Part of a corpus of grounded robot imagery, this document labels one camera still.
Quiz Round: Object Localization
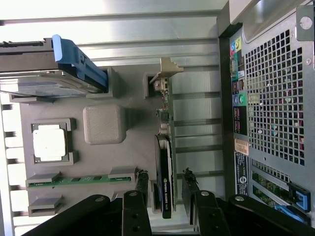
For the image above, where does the black regulatory label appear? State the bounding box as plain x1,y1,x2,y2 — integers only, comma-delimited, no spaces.
234,151,250,197

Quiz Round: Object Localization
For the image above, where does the green RAM stick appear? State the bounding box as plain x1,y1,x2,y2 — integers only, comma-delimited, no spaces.
27,175,132,188

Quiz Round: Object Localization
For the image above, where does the grey parts rack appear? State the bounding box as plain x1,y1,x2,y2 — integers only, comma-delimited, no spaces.
9,66,199,233

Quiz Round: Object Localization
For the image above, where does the orange service tag sticker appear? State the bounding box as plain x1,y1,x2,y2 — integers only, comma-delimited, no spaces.
235,138,250,155

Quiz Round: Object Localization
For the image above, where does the blue card retention clip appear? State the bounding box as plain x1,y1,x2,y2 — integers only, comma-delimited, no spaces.
286,183,311,212

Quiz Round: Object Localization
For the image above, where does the silver CPU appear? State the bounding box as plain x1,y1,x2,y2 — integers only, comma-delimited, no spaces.
32,124,68,162

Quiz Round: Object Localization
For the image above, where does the grey open PC case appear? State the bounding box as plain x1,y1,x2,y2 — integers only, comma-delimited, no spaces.
218,0,315,225

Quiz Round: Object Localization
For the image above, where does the hard disk with blue carrier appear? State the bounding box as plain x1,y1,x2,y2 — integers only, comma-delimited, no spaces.
0,33,109,98

